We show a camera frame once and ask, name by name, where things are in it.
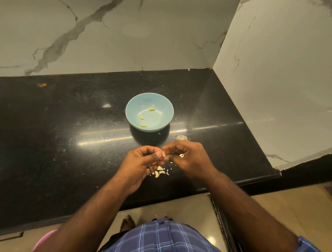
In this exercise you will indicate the person's right hand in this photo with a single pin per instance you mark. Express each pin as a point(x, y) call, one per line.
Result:
point(196, 160)

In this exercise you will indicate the person's left hand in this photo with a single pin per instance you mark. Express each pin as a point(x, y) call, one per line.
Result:
point(134, 169)

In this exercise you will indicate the garlic peel scrap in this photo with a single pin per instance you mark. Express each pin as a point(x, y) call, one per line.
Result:
point(182, 154)
point(181, 137)

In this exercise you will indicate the pile of garlic skins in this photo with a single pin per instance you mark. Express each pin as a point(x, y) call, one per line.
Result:
point(160, 172)

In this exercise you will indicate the light blue bowl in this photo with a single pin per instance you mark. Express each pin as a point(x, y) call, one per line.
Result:
point(149, 112)

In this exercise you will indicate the person's left forearm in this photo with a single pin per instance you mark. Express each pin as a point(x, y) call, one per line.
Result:
point(83, 226)

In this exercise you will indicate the person's right forearm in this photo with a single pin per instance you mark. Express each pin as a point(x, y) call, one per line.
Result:
point(254, 218)

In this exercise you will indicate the person's left foot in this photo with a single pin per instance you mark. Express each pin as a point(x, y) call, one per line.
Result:
point(127, 224)

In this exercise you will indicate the black cabinet trim strip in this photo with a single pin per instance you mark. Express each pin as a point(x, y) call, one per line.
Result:
point(223, 226)

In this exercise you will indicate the blue plaid shirt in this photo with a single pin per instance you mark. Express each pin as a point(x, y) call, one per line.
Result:
point(163, 242)

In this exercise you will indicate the pink plastic bucket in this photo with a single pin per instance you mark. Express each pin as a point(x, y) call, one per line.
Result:
point(45, 240)

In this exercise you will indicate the small orange scrap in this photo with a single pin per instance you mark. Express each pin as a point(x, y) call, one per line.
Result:
point(41, 84)

